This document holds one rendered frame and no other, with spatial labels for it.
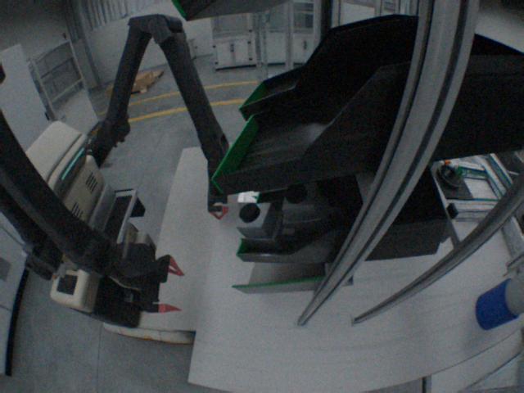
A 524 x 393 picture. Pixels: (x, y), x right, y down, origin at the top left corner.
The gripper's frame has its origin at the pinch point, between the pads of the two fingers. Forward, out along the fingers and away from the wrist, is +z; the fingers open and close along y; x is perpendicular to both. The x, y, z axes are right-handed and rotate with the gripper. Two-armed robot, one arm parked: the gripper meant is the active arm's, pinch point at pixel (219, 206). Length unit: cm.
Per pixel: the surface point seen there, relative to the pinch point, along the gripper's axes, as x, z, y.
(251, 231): -6, -37, -33
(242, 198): -8.3, -6.8, -2.2
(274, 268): -12.6, -17.4, -31.8
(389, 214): -13, -53, -43
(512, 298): -83, -30, -65
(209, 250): 3.8, 5.0, -14.9
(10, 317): 257, 120, -57
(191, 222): 11.0, 6.6, -2.1
